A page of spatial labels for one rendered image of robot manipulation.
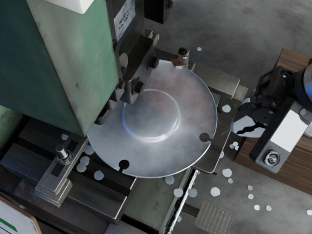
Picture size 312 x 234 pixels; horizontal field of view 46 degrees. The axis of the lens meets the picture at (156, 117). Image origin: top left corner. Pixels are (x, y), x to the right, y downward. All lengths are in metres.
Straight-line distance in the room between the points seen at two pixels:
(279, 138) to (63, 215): 0.55
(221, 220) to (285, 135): 0.84
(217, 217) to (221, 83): 0.55
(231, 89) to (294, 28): 1.12
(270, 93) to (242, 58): 1.30
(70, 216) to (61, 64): 0.60
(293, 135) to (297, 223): 1.07
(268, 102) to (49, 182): 0.47
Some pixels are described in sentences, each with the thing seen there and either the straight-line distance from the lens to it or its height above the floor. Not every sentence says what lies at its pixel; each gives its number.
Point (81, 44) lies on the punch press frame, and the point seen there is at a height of 1.21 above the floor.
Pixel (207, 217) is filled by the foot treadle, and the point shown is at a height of 0.16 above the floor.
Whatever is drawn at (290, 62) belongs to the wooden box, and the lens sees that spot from 1.50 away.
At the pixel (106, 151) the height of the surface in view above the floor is 0.78.
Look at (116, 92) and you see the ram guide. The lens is 0.56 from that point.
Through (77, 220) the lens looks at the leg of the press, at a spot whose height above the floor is 0.62.
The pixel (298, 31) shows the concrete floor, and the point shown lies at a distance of 2.09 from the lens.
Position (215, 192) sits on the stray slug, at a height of 0.65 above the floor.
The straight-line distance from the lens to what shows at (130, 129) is 0.79.
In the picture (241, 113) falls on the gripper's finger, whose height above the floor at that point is 0.95.
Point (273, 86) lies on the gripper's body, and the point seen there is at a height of 1.01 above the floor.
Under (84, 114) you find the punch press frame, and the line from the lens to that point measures 0.45.
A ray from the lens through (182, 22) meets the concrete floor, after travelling 2.00.
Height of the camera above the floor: 1.50
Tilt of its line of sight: 63 degrees down
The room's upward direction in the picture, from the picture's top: straight up
